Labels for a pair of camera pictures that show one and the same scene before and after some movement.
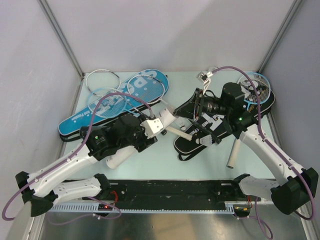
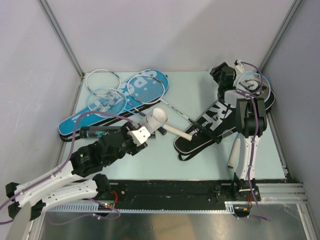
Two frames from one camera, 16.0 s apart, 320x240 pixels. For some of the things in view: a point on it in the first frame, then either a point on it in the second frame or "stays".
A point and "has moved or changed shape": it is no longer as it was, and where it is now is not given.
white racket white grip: (149, 89) stays
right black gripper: (190, 108) → (216, 70)
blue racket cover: (148, 88) stays
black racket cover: (207, 129) stays
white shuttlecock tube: (112, 162) has moved or changed shape
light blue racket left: (108, 103) stays
